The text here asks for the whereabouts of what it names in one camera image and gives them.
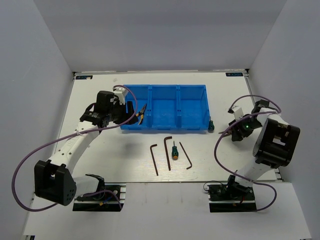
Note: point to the right corner logo sticker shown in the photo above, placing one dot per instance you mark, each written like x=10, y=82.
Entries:
x=234, y=74

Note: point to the middle large hex key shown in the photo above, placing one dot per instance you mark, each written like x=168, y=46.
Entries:
x=166, y=151

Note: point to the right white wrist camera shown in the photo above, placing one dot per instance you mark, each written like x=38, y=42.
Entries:
x=236, y=111

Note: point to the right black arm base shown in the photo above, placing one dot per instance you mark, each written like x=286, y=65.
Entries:
x=229, y=197

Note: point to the blue three-compartment plastic bin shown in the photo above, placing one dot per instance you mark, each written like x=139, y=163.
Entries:
x=171, y=107

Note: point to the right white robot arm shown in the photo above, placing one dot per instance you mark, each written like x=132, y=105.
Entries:
x=274, y=146

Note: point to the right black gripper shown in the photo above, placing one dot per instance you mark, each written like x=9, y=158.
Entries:
x=236, y=135

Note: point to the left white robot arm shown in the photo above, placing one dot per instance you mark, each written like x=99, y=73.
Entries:
x=53, y=178

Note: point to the orange-handled small pliers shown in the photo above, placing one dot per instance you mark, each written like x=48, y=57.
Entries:
x=226, y=133

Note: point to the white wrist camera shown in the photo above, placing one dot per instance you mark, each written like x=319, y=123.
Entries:
x=121, y=92
x=236, y=111

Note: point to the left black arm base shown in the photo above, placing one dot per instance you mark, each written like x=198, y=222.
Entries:
x=102, y=202

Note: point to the right thin hex key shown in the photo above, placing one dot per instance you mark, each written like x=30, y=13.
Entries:
x=187, y=157

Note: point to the yellow-handled needle-nose pliers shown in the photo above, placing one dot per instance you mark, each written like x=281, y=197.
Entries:
x=140, y=115

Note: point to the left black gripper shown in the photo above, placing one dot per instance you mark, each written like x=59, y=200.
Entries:
x=127, y=116

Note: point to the left dark hex key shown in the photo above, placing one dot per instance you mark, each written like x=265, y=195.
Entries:
x=153, y=158

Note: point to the left corner logo sticker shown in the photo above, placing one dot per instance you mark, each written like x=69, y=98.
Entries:
x=83, y=77

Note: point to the corner logo sticker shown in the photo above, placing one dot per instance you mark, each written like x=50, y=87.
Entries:
x=83, y=77
x=234, y=74

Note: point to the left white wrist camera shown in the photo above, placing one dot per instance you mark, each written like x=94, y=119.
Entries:
x=121, y=92

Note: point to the small green stubby screwdriver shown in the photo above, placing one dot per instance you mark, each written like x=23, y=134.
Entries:
x=211, y=127

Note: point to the green orange-tipped screwdriver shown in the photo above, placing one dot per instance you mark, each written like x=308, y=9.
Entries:
x=174, y=152

